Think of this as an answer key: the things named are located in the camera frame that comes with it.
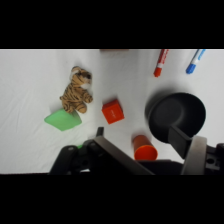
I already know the black bowl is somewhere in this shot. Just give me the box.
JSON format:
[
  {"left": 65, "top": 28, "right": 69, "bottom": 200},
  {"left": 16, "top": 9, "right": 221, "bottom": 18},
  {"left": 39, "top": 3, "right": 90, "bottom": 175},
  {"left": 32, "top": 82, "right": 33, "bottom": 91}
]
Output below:
[{"left": 145, "top": 92, "right": 207, "bottom": 144}]

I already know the orange plastic cup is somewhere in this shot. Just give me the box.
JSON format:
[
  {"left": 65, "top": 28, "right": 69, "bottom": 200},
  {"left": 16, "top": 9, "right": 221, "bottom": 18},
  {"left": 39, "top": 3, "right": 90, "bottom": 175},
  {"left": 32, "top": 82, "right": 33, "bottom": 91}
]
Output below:
[{"left": 132, "top": 134, "right": 159, "bottom": 162}]

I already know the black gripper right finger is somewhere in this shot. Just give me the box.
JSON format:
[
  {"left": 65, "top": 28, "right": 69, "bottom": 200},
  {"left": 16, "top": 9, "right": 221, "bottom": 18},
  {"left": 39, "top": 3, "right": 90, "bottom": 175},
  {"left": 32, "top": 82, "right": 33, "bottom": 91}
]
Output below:
[{"left": 167, "top": 124, "right": 209, "bottom": 175}]

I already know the blue marker pen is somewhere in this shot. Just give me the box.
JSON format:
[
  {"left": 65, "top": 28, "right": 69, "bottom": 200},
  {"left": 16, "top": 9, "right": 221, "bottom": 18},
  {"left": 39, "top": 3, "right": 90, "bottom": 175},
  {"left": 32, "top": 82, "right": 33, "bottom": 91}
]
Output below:
[{"left": 185, "top": 49, "right": 207, "bottom": 75}]

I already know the striped tiger plush toy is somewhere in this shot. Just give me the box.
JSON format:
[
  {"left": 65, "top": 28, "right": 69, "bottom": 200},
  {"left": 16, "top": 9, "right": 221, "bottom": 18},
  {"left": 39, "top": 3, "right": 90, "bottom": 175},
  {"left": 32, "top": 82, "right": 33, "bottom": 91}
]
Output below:
[{"left": 59, "top": 65, "right": 94, "bottom": 114}]

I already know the red marker pen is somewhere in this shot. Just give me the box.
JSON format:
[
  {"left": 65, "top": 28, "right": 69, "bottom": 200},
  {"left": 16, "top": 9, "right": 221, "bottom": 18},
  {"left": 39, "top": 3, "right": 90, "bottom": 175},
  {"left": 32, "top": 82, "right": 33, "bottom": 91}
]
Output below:
[{"left": 153, "top": 49, "right": 170, "bottom": 78}]

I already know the green wedge block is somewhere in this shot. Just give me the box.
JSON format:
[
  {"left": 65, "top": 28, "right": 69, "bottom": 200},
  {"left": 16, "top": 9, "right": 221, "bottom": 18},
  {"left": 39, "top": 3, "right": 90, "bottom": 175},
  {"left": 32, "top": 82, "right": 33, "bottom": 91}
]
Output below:
[{"left": 43, "top": 108, "right": 83, "bottom": 132}]

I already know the red cube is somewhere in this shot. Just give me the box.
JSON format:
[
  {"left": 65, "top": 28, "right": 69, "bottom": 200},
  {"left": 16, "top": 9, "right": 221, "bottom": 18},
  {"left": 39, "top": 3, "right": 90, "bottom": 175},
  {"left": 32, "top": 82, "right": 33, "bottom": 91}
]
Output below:
[{"left": 101, "top": 98, "right": 125, "bottom": 125}]

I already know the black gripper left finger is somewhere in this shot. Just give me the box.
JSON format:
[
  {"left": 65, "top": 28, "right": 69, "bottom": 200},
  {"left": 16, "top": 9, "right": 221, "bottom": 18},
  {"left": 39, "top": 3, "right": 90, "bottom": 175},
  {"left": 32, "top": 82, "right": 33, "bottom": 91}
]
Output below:
[{"left": 92, "top": 126, "right": 156, "bottom": 175}]

